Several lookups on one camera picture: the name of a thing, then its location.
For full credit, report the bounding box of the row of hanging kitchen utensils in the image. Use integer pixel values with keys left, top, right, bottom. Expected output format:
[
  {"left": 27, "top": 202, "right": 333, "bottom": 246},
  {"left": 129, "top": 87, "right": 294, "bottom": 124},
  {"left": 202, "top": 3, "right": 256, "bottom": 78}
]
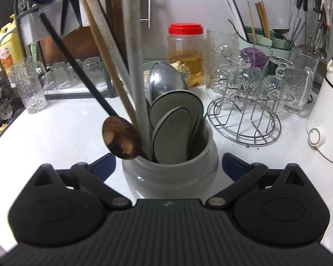
[{"left": 295, "top": 0, "right": 333, "bottom": 59}]

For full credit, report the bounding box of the brown wooden cutting board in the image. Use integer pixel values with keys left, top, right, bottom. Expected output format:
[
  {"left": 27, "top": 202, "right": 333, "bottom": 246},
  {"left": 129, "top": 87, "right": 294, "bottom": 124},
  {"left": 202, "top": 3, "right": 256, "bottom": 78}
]
[{"left": 39, "top": 0, "right": 149, "bottom": 61}]

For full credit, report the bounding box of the black utensil handle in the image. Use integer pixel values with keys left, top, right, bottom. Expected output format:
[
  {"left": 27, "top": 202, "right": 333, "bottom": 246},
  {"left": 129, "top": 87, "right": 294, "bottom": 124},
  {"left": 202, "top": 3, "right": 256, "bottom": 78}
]
[
  {"left": 96, "top": 0, "right": 129, "bottom": 71},
  {"left": 38, "top": 12, "right": 123, "bottom": 119}
]

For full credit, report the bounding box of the metal wire glass rack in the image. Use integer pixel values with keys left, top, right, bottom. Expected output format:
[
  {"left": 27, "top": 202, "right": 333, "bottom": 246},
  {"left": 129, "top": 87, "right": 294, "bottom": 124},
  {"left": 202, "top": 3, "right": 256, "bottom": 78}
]
[{"left": 207, "top": 41, "right": 295, "bottom": 147}]

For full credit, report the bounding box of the purple cup lid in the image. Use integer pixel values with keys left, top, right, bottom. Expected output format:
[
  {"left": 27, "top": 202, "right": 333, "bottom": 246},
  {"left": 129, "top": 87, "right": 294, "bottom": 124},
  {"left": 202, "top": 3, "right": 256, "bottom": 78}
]
[{"left": 240, "top": 48, "right": 268, "bottom": 67}]

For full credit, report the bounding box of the tall textured glass pitcher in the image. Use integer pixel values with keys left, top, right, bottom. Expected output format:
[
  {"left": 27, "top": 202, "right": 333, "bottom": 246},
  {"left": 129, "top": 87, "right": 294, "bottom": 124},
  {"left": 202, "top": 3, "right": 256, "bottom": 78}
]
[{"left": 205, "top": 28, "right": 240, "bottom": 92}]

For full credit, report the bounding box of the large metal spoon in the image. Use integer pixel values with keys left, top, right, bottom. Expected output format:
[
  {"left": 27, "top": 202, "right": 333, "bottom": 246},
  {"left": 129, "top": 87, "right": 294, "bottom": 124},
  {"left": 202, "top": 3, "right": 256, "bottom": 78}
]
[{"left": 146, "top": 61, "right": 189, "bottom": 108}]

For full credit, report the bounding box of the small textured glass mug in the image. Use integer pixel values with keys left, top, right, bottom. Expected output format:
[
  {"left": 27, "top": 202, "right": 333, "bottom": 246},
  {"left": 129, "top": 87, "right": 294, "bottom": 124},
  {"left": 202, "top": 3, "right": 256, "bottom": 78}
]
[{"left": 10, "top": 56, "right": 48, "bottom": 115}]

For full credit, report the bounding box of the metal cabinet handle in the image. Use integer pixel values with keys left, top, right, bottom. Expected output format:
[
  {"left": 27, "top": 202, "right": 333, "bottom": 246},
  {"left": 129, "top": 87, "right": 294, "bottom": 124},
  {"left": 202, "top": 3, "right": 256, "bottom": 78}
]
[{"left": 140, "top": 0, "right": 154, "bottom": 30}]

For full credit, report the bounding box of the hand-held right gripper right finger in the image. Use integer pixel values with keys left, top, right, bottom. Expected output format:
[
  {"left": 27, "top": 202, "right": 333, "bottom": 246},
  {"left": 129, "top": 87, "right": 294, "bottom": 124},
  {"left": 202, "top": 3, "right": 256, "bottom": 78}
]
[{"left": 206, "top": 153, "right": 306, "bottom": 208}]

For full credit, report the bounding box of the green bowl of sticks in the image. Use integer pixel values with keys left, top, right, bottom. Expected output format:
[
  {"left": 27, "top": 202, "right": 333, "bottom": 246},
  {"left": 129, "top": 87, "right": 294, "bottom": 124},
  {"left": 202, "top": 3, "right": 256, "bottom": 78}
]
[{"left": 143, "top": 61, "right": 208, "bottom": 88}]

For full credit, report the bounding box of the yellow plastic bottle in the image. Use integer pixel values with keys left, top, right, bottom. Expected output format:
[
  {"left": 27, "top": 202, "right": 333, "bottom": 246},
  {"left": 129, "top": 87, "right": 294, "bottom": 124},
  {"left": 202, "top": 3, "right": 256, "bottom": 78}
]
[{"left": 0, "top": 14, "right": 27, "bottom": 78}]

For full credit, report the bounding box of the cluster of clear glass cups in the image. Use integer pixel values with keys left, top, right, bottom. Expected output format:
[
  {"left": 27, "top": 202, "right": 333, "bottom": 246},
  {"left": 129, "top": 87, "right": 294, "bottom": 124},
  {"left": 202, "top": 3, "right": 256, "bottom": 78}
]
[{"left": 208, "top": 43, "right": 295, "bottom": 114}]

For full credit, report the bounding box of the black dish rack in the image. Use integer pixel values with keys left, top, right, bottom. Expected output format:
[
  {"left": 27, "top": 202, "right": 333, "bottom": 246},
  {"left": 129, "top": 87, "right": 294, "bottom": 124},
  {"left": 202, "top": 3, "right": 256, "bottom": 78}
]
[{"left": 14, "top": 0, "right": 114, "bottom": 100}]

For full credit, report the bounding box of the green chopstick holder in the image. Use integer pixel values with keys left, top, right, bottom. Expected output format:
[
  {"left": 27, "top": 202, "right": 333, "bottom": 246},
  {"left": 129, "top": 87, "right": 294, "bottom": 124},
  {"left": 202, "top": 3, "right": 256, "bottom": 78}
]
[{"left": 237, "top": 26, "right": 296, "bottom": 72}]

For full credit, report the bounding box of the white electric cooker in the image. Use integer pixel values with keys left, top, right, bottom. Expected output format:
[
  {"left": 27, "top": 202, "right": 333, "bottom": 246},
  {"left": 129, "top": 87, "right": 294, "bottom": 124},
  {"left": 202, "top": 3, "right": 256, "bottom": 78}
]
[{"left": 307, "top": 57, "right": 333, "bottom": 166}]

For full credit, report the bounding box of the textured glass mug with handle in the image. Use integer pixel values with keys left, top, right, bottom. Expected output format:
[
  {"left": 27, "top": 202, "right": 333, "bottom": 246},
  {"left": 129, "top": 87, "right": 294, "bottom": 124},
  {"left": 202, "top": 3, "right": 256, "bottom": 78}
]
[{"left": 283, "top": 47, "right": 320, "bottom": 114}]

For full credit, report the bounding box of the small clear goblet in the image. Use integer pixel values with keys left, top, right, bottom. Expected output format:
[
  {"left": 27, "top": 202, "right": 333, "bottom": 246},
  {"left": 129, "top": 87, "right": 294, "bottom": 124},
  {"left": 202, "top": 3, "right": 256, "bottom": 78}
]
[{"left": 0, "top": 98, "right": 15, "bottom": 124}]

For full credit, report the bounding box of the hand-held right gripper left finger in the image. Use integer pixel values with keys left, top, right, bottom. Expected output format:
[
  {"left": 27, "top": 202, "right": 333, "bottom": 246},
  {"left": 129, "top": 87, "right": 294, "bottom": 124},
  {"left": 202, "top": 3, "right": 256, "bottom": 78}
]
[{"left": 33, "top": 153, "right": 133, "bottom": 209}]

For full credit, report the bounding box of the white utensil handle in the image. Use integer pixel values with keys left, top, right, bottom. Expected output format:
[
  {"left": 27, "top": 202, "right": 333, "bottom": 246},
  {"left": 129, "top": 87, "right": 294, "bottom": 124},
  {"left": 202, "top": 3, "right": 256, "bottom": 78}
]
[{"left": 79, "top": 0, "right": 139, "bottom": 100}]

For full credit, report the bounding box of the large white black-rimmed spoon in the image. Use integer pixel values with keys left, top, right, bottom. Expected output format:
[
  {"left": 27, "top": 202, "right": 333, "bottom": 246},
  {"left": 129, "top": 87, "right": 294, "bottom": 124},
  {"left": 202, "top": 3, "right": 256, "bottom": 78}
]
[{"left": 148, "top": 89, "right": 204, "bottom": 133}]

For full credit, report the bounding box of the red-lidded plastic jar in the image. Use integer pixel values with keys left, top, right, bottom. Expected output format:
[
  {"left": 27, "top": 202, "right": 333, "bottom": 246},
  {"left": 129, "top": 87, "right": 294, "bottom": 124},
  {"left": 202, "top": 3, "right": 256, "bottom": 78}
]
[{"left": 168, "top": 23, "right": 205, "bottom": 88}]

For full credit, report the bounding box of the small white black-rimmed spoon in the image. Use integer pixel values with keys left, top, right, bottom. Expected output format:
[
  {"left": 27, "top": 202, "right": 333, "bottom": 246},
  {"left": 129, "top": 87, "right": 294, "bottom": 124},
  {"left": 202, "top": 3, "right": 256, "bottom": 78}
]
[{"left": 151, "top": 106, "right": 195, "bottom": 164}]

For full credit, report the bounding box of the brown wooden spoon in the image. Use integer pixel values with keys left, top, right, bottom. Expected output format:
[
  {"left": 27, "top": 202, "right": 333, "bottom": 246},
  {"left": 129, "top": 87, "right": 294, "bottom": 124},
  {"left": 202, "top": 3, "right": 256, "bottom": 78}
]
[{"left": 102, "top": 116, "right": 141, "bottom": 160}]

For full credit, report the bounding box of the wooden-handled utensil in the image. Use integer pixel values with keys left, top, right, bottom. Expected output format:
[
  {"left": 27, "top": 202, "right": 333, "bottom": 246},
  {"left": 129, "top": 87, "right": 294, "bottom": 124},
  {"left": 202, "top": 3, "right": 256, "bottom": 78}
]
[{"left": 80, "top": 0, "right": 141, "bottom": 125}]

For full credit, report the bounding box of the white plastic board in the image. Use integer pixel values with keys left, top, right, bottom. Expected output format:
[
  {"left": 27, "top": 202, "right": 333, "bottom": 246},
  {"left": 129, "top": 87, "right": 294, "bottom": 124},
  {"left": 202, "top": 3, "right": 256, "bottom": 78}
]
[{"left": 19, "top": 0, "right": 100, "bottom": 39}]

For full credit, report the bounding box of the white ceramic utensil jar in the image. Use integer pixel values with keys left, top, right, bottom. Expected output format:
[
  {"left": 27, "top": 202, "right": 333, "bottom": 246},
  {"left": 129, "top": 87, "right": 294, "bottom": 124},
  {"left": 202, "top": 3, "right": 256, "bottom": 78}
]
[{"left": 121, "top": 122, "right": 219, "bottom": 200}]

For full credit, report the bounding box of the red-marked clear drinking glass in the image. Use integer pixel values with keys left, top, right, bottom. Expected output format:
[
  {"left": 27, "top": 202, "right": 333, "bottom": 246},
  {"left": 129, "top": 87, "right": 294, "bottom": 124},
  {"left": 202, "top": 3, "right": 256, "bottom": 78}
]
[{"left": 82, "top": 57, "right": 106, "bottom": 88}]

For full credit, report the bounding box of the grey utensil handle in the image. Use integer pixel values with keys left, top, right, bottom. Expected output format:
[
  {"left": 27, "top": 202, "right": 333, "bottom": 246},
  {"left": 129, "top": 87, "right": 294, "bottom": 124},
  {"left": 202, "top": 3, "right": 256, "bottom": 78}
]
[{"left": 120, "top": 0, "right": 152, "bottom": 158}]

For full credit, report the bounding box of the green chopstick caddy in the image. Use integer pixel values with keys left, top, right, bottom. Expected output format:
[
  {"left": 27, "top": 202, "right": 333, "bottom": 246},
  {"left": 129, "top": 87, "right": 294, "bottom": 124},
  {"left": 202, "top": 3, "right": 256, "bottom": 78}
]
[{"left": 223, "top": 0, "right": 306, "bottom": 49}]

